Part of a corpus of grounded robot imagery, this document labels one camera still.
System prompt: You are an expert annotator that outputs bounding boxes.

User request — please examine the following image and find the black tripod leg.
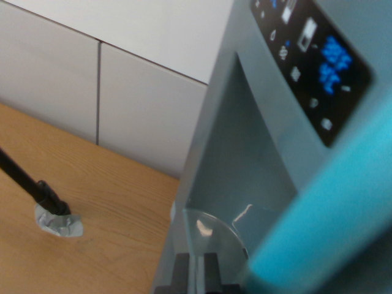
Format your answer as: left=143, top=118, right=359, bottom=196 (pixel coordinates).
left=0, top=146, right=72, bottom=217

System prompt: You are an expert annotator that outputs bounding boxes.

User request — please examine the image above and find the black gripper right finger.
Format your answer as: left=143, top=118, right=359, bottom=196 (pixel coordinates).
left=203, top=252, right=222, bottom=288

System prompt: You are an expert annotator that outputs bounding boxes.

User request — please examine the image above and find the black temperature display panel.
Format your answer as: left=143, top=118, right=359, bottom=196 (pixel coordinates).
left=249, top=0, right=376, bottom=148

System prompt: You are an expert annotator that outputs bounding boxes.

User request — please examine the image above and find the teal handle on display door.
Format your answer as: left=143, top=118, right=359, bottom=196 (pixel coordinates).
left=244, top=94, right=392, bottom=294

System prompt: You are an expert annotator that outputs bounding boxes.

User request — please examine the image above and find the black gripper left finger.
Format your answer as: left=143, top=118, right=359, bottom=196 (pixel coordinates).
left=172, top=252, right=191, bottom=288

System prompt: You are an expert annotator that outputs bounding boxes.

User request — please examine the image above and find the grey duct tape wad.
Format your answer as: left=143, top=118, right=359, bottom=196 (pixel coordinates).
left=34, top=203, right=85, bottom=239

